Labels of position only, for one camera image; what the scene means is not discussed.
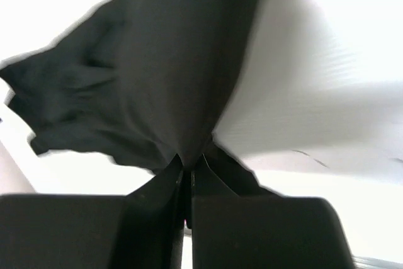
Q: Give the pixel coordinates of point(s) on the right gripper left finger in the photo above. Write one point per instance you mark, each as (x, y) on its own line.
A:
(141, 230)

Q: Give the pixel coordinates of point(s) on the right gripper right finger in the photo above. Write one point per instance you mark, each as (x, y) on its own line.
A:
(262, 231)

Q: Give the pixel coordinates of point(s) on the black trousers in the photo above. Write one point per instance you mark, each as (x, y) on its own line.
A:
(142, 81)

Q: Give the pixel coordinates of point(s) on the aluminium table frame rail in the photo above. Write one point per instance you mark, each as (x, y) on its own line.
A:
(373, 263)

